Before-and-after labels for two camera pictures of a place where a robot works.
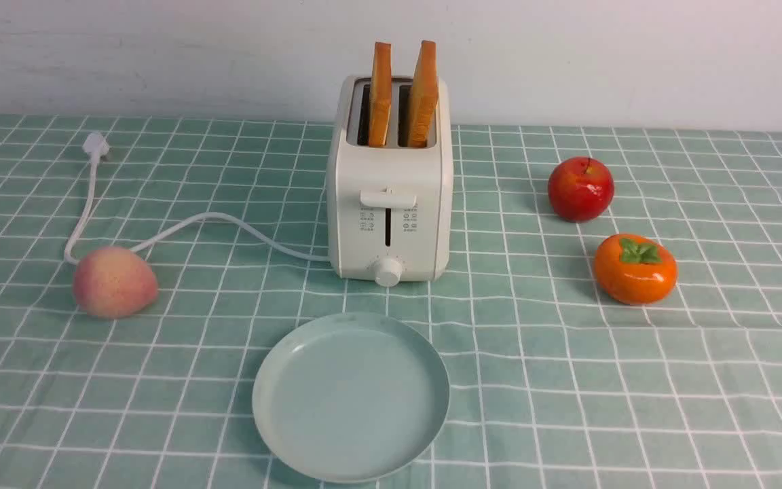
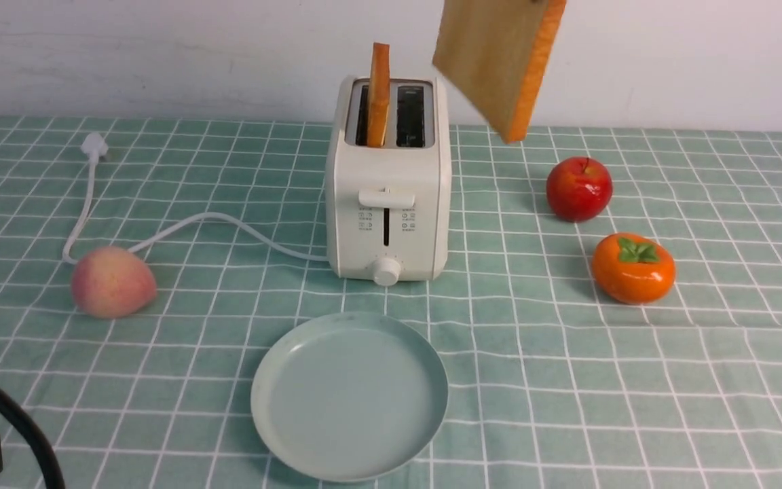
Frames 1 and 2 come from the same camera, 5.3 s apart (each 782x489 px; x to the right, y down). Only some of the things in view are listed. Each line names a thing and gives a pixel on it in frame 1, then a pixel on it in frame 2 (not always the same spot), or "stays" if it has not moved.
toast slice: [381, 94] stays
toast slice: [424, 97] to [499, 54]
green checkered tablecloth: [552, 384] stays
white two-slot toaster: [389, 209] stays
